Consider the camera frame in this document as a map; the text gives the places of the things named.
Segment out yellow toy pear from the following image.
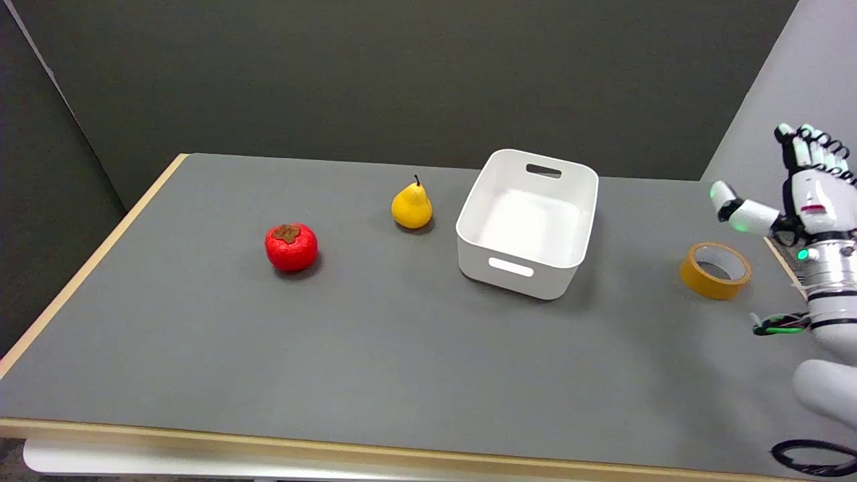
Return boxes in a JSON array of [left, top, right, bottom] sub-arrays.
[[391, 175, 433, 230]]

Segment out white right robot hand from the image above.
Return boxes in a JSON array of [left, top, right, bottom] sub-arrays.
[[710, 123, 857, 248]]

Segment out yellow tape roll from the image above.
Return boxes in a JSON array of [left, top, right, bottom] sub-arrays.
[[680, 242, 752, 301]]

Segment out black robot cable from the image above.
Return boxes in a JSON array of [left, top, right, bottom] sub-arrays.
[[771, 439, 857, 477]]

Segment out white plastic basket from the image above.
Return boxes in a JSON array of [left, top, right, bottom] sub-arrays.
[[456, 149, 599, 301]]

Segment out green and red wire bundle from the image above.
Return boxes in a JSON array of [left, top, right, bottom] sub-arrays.
[[750, 311, 812, 336]]

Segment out red toy persimmon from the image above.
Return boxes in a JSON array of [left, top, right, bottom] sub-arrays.
[[264, 223, 319, 272]]

